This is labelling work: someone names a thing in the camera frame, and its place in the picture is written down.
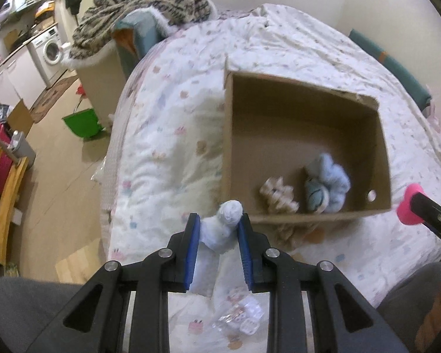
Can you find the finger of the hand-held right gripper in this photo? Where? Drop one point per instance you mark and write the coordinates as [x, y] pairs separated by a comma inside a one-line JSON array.
[[435, 217]]

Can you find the teal cushion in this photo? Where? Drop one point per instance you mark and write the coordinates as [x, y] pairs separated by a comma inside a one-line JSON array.
[[139, 36]]

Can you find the clear plastic bag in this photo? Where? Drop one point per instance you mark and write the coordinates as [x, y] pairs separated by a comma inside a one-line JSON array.
[[239, 310]]

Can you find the light blue sock bundle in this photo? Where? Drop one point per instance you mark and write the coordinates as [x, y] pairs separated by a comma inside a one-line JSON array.
[[327, 184]]

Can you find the small red object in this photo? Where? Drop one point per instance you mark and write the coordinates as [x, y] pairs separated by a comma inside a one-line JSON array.
[[80, 91]]

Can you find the white washing machine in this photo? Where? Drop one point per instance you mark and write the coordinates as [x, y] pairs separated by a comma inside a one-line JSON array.
[[49, 49]]

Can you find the person's leg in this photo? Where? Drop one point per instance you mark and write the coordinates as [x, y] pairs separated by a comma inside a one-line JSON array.
[[415, 301], [18, 312]]

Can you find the cardboard box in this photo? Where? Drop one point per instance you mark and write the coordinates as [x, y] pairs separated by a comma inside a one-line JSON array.
[[242, 125]]

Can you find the person's right leg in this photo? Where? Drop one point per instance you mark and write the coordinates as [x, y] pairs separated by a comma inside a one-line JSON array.
[[415, 301]]

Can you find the yellow wooden chair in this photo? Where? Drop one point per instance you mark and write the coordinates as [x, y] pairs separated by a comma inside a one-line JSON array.
[[7, 206]]

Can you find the white printed duvet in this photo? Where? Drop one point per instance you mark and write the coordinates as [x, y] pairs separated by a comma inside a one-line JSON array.
[[169, 125]]

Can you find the white sock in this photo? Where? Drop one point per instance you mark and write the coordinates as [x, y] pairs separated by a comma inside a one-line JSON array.
[[220, 228]]

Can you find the teal headboard pad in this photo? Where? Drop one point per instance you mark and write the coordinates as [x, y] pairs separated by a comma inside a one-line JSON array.
[[393, 66]]

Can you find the beige patterned sock bundle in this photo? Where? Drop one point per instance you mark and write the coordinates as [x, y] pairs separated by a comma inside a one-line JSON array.
[[279, 195]]

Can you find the striped fuzzy blanket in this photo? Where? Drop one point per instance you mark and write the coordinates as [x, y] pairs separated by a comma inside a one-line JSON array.
[[132, 11]]

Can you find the grey waste bin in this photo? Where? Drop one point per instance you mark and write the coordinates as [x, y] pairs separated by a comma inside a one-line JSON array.
[[24, 150]]

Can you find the pink plush heart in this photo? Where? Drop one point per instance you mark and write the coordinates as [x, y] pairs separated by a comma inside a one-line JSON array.
[[408, 206]]

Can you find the green bucket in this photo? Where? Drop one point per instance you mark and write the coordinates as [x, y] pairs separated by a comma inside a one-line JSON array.
[[82, 123]]

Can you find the person's left leg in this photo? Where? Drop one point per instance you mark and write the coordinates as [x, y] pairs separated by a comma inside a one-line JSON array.
[[18, 312]]

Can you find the beige armchair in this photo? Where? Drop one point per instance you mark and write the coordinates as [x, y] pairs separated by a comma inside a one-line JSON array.
[[99, 81]]

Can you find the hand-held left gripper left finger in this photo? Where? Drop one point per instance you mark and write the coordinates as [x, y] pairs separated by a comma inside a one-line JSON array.
[[193, 250]]

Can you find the white kitchen cabinet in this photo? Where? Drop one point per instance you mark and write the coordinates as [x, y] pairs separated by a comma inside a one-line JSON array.
[[14, 77]]

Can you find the flat cardboard carton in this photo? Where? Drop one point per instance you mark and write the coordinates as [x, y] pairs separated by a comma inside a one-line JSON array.
[[20, 117]]

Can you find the brown patterned rug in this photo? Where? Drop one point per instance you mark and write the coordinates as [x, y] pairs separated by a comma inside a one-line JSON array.
[[49, 101]]

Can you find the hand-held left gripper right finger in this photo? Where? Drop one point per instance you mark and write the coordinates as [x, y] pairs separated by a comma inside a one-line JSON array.
[[244, 254]]

